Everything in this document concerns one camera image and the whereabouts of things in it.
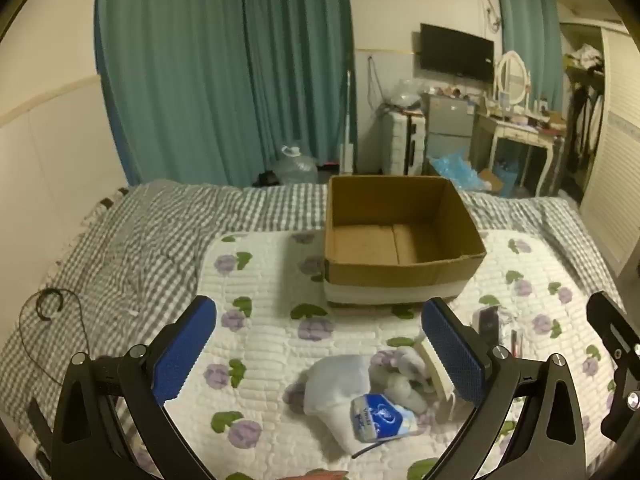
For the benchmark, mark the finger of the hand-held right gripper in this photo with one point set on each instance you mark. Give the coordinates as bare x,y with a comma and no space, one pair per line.
612,332

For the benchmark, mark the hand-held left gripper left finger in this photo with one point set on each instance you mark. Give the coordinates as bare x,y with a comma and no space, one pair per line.
185,350

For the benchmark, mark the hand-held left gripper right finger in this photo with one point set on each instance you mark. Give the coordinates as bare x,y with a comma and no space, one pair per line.
452,355

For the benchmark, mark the white plush toy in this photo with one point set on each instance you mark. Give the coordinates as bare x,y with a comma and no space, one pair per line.
407,375

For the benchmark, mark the brown cardboard box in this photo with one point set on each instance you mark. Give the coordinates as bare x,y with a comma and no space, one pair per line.
400,240

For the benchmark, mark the black flat case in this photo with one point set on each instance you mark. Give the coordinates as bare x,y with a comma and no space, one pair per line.
487,325

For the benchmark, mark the white slab under box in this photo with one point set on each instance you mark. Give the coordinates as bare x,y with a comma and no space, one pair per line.
395,292

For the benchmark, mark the floral quilted mat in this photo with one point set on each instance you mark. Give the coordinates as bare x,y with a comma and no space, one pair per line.
270,320

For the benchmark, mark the blue tissue packet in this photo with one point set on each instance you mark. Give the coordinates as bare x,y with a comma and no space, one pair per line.
377,415

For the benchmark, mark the floor cardboard box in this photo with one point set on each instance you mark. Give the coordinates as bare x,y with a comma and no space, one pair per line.
490,180

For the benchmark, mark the blue plastic bags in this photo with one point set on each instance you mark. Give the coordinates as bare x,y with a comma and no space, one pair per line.
455,170

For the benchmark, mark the white louvered door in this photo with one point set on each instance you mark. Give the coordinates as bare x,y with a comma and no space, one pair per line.
615,135

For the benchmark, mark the clear water jug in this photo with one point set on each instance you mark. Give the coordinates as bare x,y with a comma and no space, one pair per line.
296,167

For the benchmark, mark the white dressing table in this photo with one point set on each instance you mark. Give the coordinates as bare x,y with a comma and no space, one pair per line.
520,132

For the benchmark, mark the white suitcase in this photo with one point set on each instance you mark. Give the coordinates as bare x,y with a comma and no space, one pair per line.
400,140

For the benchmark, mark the open wardrobe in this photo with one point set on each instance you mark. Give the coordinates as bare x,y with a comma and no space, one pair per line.
582,110

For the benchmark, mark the grey mini fridge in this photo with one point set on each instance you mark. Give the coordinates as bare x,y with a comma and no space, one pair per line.
450,120

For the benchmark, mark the white stick mop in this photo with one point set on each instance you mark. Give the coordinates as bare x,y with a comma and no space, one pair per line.
347,125

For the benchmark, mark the clear plastic bag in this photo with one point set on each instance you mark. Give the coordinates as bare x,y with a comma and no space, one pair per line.
402,92

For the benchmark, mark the white oval mirror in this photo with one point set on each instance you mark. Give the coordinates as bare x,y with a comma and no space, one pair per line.
512,77

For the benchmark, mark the wide teal curtain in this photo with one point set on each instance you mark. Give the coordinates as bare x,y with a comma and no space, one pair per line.
170,70

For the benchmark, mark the narrow teal curtain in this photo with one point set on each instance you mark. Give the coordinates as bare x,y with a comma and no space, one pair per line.
527,20

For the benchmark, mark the black wall television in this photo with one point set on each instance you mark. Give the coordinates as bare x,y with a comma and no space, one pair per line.
455,52

